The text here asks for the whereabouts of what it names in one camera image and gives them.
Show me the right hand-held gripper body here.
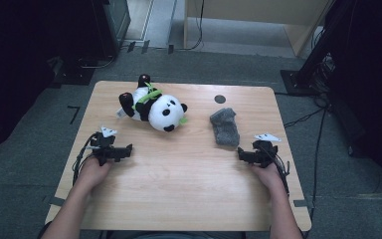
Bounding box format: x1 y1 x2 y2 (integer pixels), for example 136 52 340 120
252 132 283 168

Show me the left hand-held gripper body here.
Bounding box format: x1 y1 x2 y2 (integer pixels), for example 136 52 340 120
92 125 122 167

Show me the grey fuzzy sock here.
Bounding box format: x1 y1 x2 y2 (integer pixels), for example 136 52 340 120
209 107 241 147

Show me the panda plush toy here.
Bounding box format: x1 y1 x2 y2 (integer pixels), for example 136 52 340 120
115 73 189 133

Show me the person's right hand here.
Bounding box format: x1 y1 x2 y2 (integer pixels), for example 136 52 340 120
252 163 285 193

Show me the person's left hand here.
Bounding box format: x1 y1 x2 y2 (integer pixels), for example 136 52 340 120
79 158 113 190

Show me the black angled floor tape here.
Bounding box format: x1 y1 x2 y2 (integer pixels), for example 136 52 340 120
67 105 82 125

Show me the black flat stand base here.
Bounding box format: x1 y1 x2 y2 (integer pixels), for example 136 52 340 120
51 56 96 88

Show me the person's grey clothing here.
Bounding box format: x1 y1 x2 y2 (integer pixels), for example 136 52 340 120
105 230 247 239

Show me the black metal stand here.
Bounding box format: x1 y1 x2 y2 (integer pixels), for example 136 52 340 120
280 0 346 98

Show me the black equipment cabinet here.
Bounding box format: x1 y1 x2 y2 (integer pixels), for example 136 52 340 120
91 0 132 59

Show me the dark curtain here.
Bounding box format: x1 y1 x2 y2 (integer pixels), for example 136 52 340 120
324 0 382 197
0 0 56 157

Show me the light wooden cabinet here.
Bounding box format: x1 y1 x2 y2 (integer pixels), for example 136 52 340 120
183 0 332 58

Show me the right hand-held gripper cable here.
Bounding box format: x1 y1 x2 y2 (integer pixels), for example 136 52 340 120
265 145 291 197

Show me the hand-held gripper cable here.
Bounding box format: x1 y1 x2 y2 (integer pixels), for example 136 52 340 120
72 131 100 187
265 145 291 197

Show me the left hand-held gripper cable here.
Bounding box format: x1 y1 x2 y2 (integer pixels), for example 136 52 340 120
72 131 100 187

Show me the black floor cable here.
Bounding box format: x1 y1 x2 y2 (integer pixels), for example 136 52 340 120
283 106 328 213

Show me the black hanging cable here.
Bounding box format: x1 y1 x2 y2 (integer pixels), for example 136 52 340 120
175 0 205 52

